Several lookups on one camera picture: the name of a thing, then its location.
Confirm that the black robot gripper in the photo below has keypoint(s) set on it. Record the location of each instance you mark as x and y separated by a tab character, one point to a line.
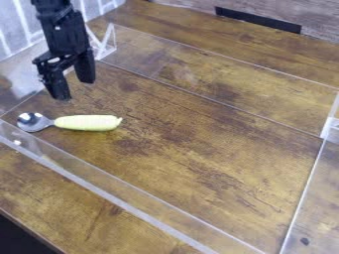
68	46

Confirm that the clear acrylic front barrier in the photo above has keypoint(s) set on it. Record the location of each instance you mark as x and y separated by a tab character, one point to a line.
171	219

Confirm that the clear acrylic barrier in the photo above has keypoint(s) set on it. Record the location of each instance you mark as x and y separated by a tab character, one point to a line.
312	233
171	219

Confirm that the black strip on table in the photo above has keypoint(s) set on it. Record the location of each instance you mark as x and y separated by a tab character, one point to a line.
259	20

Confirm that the clear acrylic right barrier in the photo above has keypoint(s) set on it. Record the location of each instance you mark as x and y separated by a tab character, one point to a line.
312	233

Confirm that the clear acrylic corner bracket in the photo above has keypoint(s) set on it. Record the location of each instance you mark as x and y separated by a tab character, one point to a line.
105	45

